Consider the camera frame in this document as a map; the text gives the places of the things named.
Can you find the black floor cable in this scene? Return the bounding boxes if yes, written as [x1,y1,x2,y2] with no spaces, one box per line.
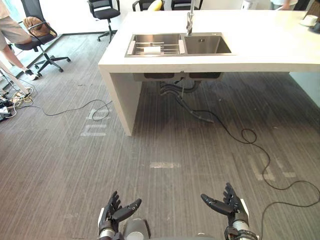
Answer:
[14,99,113,121]
[192,108,320,240]

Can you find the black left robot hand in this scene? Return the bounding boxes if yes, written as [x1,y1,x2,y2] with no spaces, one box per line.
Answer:
[97,190,142,233]

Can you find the black office chair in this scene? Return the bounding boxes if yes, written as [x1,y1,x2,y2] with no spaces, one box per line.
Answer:
[14,0,72,78]
[131,0,166,12]
[170,0,204,11]
[87,0,121,43]

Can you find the steel wire drying rack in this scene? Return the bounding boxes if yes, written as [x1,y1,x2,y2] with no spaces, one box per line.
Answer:
[126,39,186,56]

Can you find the white kitchen island counter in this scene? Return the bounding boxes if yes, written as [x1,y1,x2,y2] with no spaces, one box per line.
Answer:
[97,9,320,137]

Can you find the yellow cushion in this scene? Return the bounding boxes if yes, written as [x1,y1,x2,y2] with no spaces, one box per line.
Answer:
[146,0,163,12]

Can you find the brown cushion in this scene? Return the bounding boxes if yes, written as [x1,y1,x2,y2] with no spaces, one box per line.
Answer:
[23,16,51,38]

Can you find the person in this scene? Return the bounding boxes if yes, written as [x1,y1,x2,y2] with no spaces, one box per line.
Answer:
[0,0,38,81]
[269,0,300,11]

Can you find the tangle of cables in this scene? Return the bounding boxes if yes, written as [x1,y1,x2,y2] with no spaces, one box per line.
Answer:
[0,86,38,123]

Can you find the silver robot leg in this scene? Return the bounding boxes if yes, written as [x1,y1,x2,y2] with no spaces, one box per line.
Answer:
[123,217,152,240]

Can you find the white cup on saucer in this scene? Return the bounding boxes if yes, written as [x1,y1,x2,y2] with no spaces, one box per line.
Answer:
[299,14,319,27]

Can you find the grey drain hoses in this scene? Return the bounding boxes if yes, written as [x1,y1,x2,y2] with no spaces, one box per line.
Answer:
[158,79,215,124]

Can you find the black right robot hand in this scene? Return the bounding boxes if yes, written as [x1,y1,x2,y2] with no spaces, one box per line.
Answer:
[200,182,250,227]

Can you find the stainless steel double sink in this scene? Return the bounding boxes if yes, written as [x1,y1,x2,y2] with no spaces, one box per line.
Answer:
[124,32,237,58]

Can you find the chrome sink faucet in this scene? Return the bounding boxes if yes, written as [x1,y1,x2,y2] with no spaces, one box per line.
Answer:
[185,0,196,37]

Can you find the white cup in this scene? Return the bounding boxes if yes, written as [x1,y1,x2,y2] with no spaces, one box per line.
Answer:
[143,45,162,55]
[299,14,319,27]

